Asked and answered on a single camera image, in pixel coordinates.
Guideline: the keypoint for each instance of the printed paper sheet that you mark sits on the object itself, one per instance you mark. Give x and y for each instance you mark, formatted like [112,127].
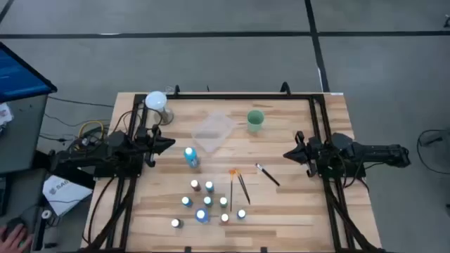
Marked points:
[5,114]

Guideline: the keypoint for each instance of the cerulean blue paint bottle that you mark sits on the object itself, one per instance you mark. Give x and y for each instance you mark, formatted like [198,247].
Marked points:
[175,223]

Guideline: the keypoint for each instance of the blue screen computer monitor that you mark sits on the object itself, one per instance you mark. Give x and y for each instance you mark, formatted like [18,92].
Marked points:
[17,75]

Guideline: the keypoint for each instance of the white tape roll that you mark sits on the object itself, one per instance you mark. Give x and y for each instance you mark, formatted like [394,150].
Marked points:
[43,214]

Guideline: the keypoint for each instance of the green plastic cup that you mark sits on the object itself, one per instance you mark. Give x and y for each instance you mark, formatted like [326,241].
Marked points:
[255,121]

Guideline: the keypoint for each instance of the small dark red paint bottle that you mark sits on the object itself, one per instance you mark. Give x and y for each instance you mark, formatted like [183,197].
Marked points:
[195,185]

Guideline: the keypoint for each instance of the white paper bag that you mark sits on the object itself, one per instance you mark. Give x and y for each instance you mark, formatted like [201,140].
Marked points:
[65,193]

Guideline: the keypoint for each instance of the clear plastic container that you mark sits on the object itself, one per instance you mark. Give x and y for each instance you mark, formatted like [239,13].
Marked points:
[211,135]

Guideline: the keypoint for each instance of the white dome lamp metal base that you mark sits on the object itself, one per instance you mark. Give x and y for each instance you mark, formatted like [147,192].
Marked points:
[155,100]

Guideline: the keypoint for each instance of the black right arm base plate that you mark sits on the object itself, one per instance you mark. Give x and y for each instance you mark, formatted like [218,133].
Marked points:
[355,173]

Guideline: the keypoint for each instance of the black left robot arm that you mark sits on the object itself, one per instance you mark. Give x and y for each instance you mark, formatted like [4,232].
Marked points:
[88,156]

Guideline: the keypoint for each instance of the thin orange tip paint brush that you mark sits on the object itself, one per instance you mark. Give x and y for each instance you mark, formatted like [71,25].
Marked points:
[243,188]

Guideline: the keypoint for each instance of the orange fan paint brush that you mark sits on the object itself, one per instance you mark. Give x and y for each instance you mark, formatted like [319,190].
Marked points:
[231,191]

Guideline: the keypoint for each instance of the black table clamp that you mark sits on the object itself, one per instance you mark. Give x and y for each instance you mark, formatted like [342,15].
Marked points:
[176,90]
[285,88]

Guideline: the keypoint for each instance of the small blue paint bottle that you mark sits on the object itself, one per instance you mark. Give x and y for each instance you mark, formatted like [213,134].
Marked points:
[241,214]
[186,201]

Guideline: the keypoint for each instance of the black brush silver ferrule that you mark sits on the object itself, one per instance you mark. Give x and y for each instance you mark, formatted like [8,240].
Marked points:
[268,175]

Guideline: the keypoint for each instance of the small teal paint bottle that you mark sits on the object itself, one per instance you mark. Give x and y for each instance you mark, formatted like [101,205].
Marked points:
[209,186]
[207,201]

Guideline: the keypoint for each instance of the person's hand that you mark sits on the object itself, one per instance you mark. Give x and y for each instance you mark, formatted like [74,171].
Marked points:
[14,240]

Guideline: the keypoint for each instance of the black aluminium table frame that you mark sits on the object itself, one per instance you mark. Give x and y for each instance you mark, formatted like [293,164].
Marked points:
[246,96]

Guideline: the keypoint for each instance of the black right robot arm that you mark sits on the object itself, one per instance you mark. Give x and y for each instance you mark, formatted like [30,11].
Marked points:
[379,152]

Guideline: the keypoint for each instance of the grey desk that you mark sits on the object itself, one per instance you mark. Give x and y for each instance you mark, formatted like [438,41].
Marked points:
[21,133]

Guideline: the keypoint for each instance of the black computer mouse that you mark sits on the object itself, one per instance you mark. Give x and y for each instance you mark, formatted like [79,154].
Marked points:
[14,223]

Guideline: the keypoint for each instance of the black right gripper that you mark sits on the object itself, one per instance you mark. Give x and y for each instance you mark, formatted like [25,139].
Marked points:
[318,152]

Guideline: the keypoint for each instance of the small green paint bottle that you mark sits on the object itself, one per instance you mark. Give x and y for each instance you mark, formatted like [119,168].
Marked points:
[223,202]

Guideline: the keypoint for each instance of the large light blue paint bottle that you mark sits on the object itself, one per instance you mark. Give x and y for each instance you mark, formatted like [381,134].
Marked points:
[191,158]

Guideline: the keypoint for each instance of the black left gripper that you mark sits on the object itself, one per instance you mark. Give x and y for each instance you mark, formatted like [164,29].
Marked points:
[142,140]

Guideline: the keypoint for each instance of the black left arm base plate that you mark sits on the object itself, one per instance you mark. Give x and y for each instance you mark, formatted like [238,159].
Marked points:
[133,172]

